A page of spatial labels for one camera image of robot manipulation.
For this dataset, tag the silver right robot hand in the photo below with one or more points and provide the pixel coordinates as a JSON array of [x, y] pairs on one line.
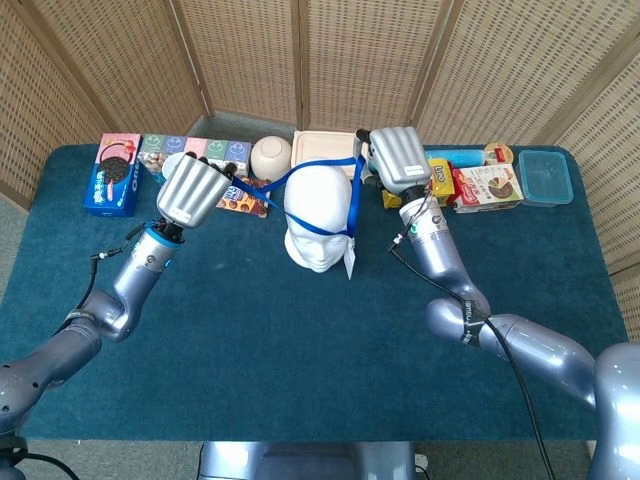
[[400, 160]]

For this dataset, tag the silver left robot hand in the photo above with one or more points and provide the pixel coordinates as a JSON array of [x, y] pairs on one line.
[[192, 192]]

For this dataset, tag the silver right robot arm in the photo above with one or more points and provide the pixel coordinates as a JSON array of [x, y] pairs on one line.
[[445, 260]]

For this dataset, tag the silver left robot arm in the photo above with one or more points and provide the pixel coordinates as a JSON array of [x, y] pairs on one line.
[[135, 280]]

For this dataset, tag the light blue plastic pitcher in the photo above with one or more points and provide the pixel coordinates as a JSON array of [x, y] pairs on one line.
[[172, 165]]

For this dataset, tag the yellow Lipo snack bag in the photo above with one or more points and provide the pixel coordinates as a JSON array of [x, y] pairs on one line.
[[442, 182]]

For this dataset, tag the pastel smiley multipack box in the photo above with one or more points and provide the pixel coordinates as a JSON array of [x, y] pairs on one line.
[[220, 150]]

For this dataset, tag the brown Hello Panda box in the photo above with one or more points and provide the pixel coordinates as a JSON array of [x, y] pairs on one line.
[[250, 202]]

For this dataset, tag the light blue roll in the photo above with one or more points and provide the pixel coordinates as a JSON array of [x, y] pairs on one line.
[[460, 156]]

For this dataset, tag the beige lidded lunch box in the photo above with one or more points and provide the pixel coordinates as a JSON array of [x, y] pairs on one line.
[[320, 145]]

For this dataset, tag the blue Oreo cookie box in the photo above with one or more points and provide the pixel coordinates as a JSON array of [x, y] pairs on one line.
[[110, 190]]

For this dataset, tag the beige bowl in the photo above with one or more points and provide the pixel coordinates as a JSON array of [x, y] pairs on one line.
[[270, 157]]

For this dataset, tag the white foam mannequin head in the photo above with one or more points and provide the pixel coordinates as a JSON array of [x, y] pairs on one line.
[[315, 200]]

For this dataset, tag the red white pie box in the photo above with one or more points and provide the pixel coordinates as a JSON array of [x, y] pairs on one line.
[[490, 190]]

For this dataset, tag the small cup yellow red lid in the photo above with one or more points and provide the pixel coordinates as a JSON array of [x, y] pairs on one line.
[[499, 154]]

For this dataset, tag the woven rattan folding screen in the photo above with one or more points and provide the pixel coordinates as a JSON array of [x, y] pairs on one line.
[[350, 50]]

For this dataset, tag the teal plastic food container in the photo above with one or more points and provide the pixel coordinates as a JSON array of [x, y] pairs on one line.
[[545, 177]]

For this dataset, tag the blue table cloth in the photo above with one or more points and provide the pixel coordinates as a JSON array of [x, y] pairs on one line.
[[250, 350]]

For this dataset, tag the grey robot torso base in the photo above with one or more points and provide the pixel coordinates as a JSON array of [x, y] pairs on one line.
[[300, 462]]

